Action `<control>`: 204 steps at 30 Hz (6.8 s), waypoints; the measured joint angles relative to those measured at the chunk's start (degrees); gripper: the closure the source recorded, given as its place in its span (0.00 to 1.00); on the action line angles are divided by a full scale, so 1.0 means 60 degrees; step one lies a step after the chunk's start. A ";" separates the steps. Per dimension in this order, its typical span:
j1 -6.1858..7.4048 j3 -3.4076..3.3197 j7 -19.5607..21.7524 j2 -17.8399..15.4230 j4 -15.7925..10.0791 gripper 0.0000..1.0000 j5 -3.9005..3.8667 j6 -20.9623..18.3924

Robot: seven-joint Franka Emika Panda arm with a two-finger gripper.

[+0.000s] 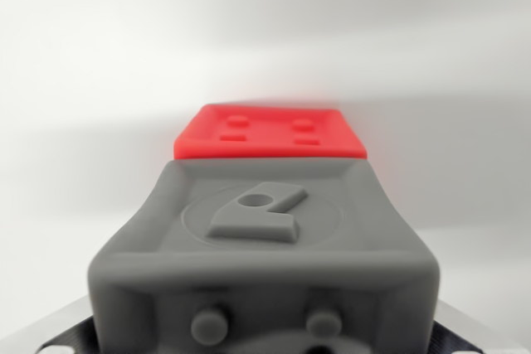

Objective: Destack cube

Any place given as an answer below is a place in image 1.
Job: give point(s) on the black-padded silver gripper right finger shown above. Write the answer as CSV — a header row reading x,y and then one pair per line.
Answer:
x,y
469,335

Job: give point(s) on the black-padded silver gripper left finger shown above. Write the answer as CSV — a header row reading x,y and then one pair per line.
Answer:
x,y
54,335

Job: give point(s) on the grey plastic cube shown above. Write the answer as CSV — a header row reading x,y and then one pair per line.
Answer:
x,y
265,254

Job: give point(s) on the red plastic cube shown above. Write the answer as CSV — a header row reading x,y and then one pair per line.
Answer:
x,y
269,134

